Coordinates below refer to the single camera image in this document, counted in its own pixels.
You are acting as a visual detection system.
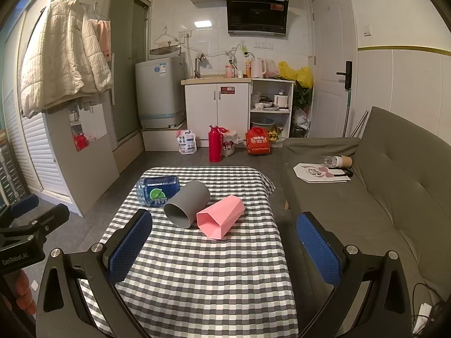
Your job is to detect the broom stick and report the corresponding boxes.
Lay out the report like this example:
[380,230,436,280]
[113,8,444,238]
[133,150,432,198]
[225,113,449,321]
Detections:
[343,88,352,138]

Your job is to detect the white raised step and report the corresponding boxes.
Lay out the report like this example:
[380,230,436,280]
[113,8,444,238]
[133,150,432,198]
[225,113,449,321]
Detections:
[141,121,188,152]

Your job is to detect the blue-grey plastic basin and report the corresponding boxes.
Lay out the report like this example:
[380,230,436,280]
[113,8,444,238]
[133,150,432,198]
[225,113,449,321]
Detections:
[251,117,276,133]

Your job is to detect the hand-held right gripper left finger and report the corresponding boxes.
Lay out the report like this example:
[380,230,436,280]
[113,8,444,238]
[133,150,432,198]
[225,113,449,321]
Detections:
[35,208,154,338]

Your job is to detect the person's left hand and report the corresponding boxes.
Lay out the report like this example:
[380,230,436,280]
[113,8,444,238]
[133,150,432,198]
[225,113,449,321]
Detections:
[12,268,35,308]

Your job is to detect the metal poles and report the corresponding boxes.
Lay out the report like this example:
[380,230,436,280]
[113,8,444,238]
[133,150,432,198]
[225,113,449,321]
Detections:
[350,110,369,138]

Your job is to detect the white tissue pack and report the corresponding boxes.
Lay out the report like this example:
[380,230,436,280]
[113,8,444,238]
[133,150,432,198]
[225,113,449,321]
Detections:
[417,303,433,335]

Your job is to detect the red snack bag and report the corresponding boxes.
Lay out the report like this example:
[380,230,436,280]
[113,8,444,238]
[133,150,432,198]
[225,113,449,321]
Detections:
[246,128,274,156]

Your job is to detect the white open shelf unit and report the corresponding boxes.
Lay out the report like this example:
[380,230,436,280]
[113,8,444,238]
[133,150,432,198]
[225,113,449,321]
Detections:
[249,77,295,144]

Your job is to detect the blue plastic bottle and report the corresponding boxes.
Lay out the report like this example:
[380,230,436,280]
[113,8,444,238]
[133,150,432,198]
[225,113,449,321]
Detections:
[136,175,181,208]

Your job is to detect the white plastic bags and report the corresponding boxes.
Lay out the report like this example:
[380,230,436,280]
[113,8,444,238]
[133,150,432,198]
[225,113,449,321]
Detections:
[292,107,311,132]

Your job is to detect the white louvered door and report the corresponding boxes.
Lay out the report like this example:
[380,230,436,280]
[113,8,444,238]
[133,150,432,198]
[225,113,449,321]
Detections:
[19,112,73,202]

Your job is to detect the grey wash basin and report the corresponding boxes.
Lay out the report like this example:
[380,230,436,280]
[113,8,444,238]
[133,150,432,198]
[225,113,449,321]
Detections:
[149,45,182,57]

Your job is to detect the black range hood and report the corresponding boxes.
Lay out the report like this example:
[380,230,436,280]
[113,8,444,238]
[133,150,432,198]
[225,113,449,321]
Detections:
[223,0,291,36]

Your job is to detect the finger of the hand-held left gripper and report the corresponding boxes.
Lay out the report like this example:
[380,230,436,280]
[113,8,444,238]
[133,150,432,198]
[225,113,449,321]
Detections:
[0,203,70,245]
[0,194,40,231]

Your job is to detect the white quilted jacket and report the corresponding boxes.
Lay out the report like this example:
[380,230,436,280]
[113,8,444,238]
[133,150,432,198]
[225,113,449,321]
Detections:
[19,0,114,119]

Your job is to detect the metal faucet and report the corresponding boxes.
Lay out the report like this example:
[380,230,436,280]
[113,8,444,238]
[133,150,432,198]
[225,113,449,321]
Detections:
[194,53,209,79]

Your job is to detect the white detergent pouch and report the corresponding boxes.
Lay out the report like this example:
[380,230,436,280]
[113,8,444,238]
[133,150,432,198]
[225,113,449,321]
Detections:
[176,129,197,155]

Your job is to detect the white washing machine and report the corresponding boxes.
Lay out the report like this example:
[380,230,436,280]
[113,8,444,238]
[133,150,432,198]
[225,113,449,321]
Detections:
[135,51,187,130]

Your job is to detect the pink electric kettle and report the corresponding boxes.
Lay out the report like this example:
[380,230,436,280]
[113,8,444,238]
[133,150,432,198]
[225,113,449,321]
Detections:
[250,58,267,79]

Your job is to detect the white sink cabinet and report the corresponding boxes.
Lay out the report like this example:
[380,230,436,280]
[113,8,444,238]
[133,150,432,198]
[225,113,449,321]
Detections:
[181,77,253,149]

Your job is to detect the grey round cup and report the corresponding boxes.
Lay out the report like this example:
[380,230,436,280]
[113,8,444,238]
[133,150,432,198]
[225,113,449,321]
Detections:
[163,180,211,229]

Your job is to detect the red thermos flask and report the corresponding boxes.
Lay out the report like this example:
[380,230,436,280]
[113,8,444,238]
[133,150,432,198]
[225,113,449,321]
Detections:
[209,125,223,163]

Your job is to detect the frosted glass shower door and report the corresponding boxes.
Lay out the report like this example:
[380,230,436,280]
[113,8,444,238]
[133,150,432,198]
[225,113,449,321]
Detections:
[107,0,151,146]

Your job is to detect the pink white plastic bag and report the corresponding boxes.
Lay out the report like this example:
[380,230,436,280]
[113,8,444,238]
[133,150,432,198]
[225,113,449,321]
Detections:
[264,59,281,78]

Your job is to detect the wire clothes hanger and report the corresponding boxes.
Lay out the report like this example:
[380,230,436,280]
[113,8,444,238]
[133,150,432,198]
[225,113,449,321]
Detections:
[153,27,182,46]

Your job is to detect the checkered tablecloth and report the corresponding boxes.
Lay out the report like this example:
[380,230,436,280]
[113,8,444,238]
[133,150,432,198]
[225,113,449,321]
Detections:
[72,166,299,338]

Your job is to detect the pink towel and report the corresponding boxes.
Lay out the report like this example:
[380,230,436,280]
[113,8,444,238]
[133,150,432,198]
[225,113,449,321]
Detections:
[89,19,112,63]

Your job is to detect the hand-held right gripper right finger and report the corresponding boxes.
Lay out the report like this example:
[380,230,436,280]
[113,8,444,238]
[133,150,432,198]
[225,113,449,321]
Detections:
[296,212,413,338]

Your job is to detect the yellow plastic bag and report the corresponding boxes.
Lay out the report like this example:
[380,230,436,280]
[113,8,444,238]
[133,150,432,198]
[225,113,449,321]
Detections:
[278,61,313,89]

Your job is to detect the green potted plant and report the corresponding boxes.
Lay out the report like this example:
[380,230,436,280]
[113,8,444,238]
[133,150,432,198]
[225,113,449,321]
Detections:
[292,81,313,117]

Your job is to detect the pink hexagonal cup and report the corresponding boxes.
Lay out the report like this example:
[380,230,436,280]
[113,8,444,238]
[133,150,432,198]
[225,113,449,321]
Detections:
[196,195,246,241]

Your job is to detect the black door handle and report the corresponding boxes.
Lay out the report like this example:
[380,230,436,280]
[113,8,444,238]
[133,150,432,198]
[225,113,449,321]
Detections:
[336,61,353,91]

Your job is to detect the black cables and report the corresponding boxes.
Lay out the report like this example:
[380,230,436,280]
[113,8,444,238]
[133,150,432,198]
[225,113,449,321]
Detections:
[412,282,451,336]

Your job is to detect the grey-green sofa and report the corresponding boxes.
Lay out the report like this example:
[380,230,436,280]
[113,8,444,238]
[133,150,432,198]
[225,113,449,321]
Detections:
[282,106,451,338]

